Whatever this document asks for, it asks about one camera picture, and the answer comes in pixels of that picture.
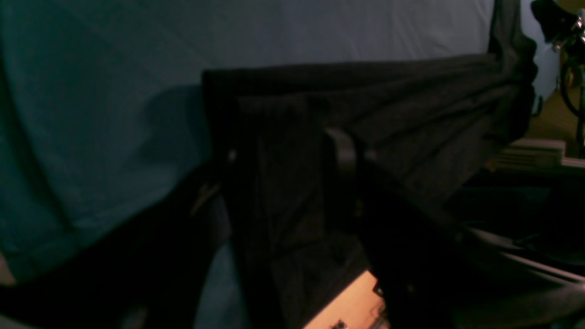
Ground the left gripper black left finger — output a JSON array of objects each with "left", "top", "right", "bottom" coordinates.
[{"left": 1, "top": 151, "right": 237, "bottom": 329}]

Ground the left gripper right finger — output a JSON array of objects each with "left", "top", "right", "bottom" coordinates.
[{"left": 324, "top": 129, "right": 584, "bottom": 329}]

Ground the black T-shirt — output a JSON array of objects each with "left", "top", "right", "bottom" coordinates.
[{"left": 202, "top": 0, "right": 537, "bottom": 329}]

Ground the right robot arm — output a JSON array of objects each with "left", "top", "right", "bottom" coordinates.
[{"left": 530, "top": 0, "right": 585, "bottom": 150}]

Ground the teal table cloth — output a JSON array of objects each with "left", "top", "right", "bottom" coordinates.
[{"left": 0, "top": 0, "right": 563, "bottom": 329}]

